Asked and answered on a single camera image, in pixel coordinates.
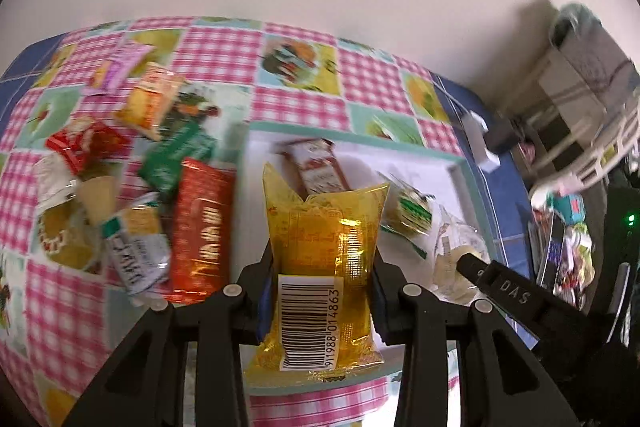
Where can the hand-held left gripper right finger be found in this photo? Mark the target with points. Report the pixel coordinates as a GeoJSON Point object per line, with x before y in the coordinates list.
{"type": "Point", "coordinates": [382, 307]}

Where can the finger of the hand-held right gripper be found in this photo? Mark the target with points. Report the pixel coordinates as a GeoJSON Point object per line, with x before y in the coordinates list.
{"type": "Point", "coordinates": [510, 287]}

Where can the clear pastry packet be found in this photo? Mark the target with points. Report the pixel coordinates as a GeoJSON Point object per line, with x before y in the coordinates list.
{"type": "Point", "coordinates": [450, 247]}

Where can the small dark box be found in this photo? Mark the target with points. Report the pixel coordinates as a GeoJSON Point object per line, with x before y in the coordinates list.
{"type": "Point", "coordinates": [505, 134]}

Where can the clear wrapped yellow cake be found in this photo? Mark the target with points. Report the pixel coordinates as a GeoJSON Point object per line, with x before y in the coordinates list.
{"type": "Point", "coordinates": [65, 232]}

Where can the yellow foil snack packet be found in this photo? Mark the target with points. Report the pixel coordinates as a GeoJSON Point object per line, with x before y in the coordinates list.
{"type": "Point", "coordinates": [325, 247]}

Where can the small red snack packet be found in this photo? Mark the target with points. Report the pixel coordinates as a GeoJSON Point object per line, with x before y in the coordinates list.
{"type": "Point", "coordinates": [75, 144]}

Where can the green and white snack packet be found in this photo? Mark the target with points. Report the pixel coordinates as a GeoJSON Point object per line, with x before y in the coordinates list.
{"type": "Point", "coordinates": [410, 212]}

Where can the red-brown snack packet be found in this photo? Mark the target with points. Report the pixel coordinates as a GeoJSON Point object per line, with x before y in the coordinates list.
{"type": "Point", "coordinates": [320, 167]}

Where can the white and teal snack packet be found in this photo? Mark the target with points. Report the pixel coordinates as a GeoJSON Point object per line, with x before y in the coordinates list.
{"type": "Point", "coordinates": [135, 247]}

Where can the pile of colourful packets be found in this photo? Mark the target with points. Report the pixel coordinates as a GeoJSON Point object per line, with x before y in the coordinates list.
{"type": "Point", "coordinates": [562, 247]}

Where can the grey fabric bag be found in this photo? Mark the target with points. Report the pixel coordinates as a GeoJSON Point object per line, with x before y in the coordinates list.
{"type": "Point", "coordinates": [590, 52]}

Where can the large red snack packet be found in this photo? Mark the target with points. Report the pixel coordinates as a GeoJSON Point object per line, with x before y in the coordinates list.
{"type": "Point", "coordinates": [200, 227]}

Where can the pink snack packet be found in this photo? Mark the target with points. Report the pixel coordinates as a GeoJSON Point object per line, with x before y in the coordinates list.
{"type": "Point", "coordinates": [122, 62]}

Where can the white power adapter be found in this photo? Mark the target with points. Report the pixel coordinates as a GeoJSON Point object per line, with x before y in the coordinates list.
{"type": "Point", "coordinates": [482, 142]}

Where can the orange snack packet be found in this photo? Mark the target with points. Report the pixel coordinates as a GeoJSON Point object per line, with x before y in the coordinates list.
{"type": "Point", "coordinates": [147, 99]}

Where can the white tray with teal rim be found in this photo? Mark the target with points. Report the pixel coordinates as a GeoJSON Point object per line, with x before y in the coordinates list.
{"type": "Point", "coordinates": [360, 157]}

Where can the white plastic rack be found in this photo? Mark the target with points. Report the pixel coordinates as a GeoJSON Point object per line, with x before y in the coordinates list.
{"type": "Point", "coordinates": [585, 142]}

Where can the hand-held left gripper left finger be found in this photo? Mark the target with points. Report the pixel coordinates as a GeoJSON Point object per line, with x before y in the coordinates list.
{"type": "Point", "coordinates": [251, 302]}

